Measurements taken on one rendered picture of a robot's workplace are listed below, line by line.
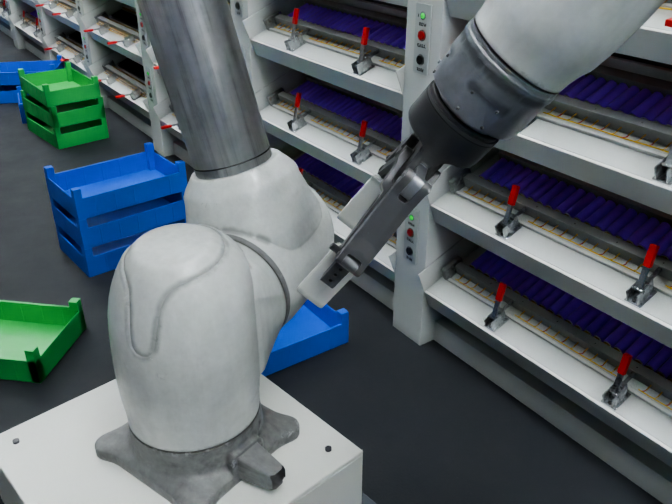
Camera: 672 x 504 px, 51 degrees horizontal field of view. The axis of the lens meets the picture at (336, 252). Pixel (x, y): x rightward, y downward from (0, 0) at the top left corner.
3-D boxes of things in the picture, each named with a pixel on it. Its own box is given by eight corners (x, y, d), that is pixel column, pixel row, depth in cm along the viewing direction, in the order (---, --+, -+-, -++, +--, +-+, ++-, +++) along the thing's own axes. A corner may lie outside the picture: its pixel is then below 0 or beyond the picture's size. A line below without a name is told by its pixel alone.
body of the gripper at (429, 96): (443, 61, 62) (380, 134, 67) (425, 95, 55) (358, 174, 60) (508, 114, 63) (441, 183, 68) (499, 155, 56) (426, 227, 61)
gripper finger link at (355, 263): (368, 249, 61) (359, 268, 58) (335, 282, 64) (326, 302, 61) (354, 238, 60) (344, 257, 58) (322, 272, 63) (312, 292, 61)
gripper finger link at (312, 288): (365, 261, 62) (363, 266, 62) (323, 305, 66) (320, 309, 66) (338, 240, 62) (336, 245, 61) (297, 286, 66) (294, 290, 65)
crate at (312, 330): (226, 393, 140) (223, 360, 136) (183, 343, 155) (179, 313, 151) (349, 342, 155) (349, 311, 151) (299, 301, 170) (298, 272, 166)
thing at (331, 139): (404, 205, 148) (386, 152, 139) (260, 128, 191) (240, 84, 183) (472, 153, 153) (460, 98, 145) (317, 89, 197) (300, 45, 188)
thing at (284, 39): (408, 114, 138) (390, 51, 129) (256, 55, 182) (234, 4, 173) (481, 61, 144) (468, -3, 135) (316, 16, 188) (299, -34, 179)
